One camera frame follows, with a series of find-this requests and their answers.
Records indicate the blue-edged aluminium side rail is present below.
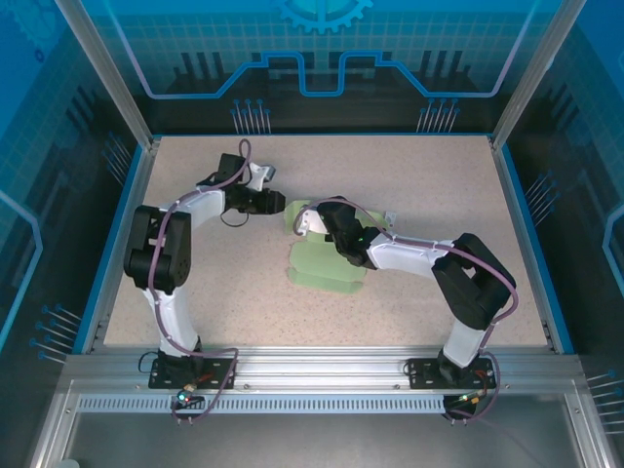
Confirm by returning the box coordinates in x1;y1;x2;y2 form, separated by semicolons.
80;138;162;355
490;136;575;355

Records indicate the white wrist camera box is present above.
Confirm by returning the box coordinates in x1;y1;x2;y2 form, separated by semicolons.
247;163;277;192
296;207;329;239

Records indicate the slotted grey cable duct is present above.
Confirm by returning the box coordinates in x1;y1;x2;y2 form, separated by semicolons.
76;395;449;415

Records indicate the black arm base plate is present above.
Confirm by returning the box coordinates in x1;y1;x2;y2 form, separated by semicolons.
147;357;239;391
407;358;493;390

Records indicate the aluminium frame post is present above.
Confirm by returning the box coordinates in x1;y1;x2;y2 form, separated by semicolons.
488;0;589;151
56;0;163;151

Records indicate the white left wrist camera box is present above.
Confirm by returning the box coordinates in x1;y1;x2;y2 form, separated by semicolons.
247;163;277;192

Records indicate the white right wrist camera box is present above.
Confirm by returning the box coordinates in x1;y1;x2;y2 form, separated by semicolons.
296;207;329;239

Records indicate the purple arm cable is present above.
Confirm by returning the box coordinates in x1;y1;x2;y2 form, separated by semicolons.
148;138;254;426
294;196;519;425

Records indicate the light green paper box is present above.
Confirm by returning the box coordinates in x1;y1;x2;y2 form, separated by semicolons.
281;198;397;296

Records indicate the aluminium mounting beam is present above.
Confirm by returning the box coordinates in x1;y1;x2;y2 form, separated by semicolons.
62;345;584;397

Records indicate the cable connector with green light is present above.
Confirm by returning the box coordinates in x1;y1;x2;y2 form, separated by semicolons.
455;389;489;407
175;383;205;407

